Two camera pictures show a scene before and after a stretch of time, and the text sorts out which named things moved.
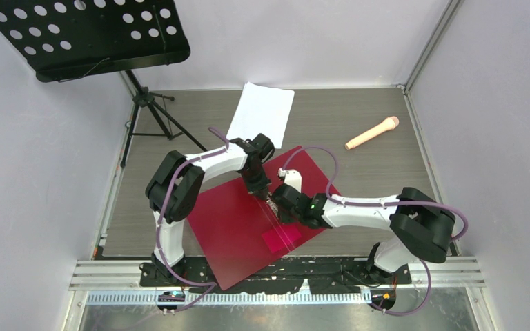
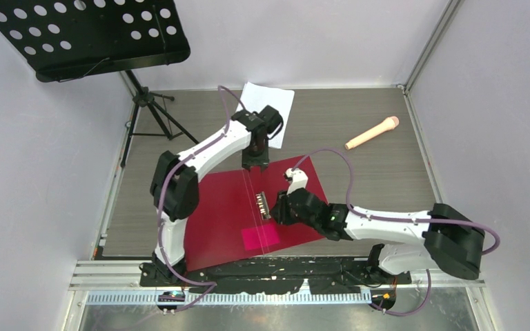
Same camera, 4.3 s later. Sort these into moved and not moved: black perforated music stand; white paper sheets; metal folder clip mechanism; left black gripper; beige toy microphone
Moved: left black gripper; metal folder clip mechanism
Not moved: white paper sheets; beige toy microphone; black perforated music stand
